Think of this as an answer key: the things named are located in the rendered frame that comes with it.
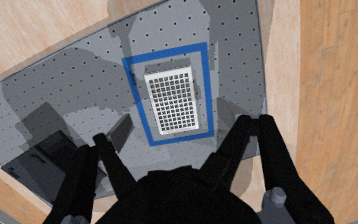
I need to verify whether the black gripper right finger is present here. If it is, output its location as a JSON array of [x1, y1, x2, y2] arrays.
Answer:
[[178, 97, 335, 224]]

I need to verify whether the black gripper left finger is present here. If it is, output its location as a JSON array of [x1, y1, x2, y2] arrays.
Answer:
[[42, 113, 153, 224]]

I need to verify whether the white well plate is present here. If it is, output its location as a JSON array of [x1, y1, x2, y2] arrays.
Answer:
[[144, 65, 199, 135]]

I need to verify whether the blue tape outline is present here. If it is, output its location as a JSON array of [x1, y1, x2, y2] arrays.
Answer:
[[121, 42, 214, 147]]

